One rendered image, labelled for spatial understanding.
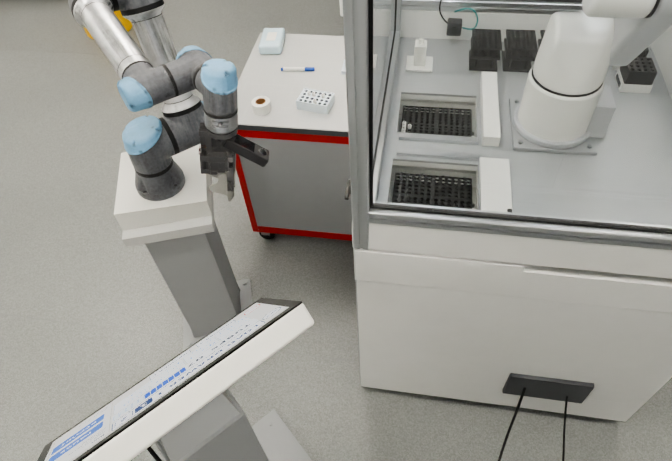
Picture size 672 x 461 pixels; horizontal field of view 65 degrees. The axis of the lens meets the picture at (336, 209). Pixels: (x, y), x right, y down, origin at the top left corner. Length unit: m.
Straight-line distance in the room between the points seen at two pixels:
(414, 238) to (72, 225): 2.09
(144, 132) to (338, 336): 1.18
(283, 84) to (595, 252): 1.35
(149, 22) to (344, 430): 1.53
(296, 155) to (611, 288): 1.20
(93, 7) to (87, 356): 1.53
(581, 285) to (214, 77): 1.00
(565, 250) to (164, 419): 0.92
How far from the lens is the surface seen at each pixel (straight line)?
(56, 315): 2.71
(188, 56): 1.28
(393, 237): 1.30
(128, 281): 2.66
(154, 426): 0.96
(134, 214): 1.73
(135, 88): 1.23
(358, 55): 0.95
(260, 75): 2.25
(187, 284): 2.04
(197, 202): 1.69
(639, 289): 1.50
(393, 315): 1.61
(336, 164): 2.08
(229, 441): 1.15
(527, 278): 1.42
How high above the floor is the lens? 2.03
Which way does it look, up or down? 49 degrees down
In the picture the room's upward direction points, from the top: 5 degrees counter-clockwise
